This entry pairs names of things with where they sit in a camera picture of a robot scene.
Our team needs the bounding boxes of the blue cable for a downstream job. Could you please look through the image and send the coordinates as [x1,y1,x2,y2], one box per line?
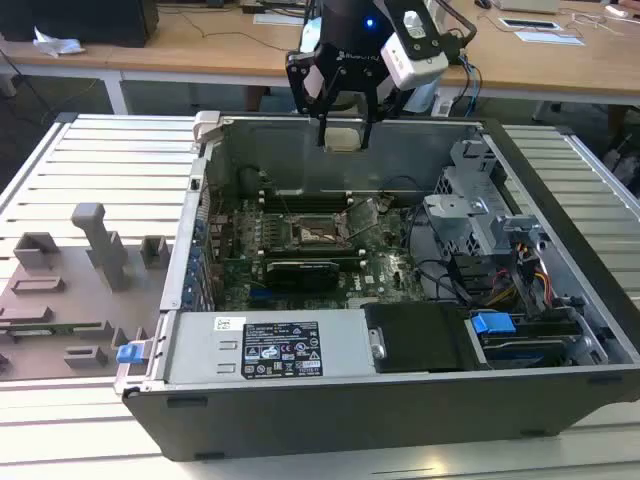
[458,53,484,119]

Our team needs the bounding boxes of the coloured power wires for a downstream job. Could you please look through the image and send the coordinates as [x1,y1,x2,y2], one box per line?
[492,242,554,307]

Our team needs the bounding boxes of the black computer box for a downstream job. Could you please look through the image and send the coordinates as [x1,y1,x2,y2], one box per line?
[0,0,160,49]

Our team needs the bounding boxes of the black RAM slot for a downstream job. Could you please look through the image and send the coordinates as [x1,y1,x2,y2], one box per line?
[263,196,351,203]
[263,205,351,212]
[263,191,351,198]
[259,247,362,258]
[263,200,351,207]
[262,255,362,267]

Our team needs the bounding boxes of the grey plastic case latch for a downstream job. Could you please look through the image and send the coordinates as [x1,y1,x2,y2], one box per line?
[193,110,224,144]

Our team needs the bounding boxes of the blue case latch tab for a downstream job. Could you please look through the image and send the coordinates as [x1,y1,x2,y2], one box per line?
[115,342,144,364]

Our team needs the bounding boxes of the black plastic bay cover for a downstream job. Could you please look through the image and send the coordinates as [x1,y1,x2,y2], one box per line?
[362,302,476,374]

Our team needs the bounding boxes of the black hard disk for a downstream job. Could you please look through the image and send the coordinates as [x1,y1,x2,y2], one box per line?
[479,319,584,366]

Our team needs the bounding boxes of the black graphics card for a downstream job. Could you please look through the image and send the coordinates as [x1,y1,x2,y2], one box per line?
[263,257,342,292]

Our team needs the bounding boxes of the black cable bundle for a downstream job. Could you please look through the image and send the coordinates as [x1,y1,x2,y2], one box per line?
[407,204,477,307]

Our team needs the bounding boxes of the black open PC case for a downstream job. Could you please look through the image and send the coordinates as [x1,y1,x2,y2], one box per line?
[113,110,640,464]

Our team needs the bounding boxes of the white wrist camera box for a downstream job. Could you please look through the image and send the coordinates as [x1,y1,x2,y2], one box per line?
[379,9,450,92]

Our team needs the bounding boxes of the silver square CPU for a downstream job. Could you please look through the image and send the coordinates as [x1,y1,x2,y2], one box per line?
[324,127,363,153]

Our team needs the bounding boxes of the silver power supply unit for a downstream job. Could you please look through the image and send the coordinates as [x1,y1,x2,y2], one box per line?
[149,309,376,386]

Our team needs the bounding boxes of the green RAM stick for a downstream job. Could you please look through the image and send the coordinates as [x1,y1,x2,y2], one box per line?
[0,322,104,342]

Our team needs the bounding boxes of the blue disk carrier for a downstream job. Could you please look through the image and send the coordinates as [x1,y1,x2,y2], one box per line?
[469,312,516,349]

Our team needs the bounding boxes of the wooden desk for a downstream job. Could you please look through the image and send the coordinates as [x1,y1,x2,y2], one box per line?
[0,0,640,121]

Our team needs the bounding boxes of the crumpled white paper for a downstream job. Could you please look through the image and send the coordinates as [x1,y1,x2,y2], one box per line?
[33,27,86,56]

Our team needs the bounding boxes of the metal drive cage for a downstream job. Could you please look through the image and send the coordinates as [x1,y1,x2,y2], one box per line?
[422,139,549,301]

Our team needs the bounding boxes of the green motherboard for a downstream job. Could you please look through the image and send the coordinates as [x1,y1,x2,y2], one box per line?
[207,193,451,312]

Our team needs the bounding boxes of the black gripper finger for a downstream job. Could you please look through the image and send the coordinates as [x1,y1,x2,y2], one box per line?
[285,45,337,147]
[361,69,401,150]

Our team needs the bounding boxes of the CPU socket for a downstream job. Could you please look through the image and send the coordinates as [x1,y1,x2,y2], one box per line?
[285,213,352,250]

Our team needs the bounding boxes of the pale blue teach pendant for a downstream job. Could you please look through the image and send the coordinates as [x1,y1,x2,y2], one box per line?
[402,82,442,114]

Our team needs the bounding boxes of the grey parts rack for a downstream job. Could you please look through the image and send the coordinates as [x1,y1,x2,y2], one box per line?
[0,202,174,384]

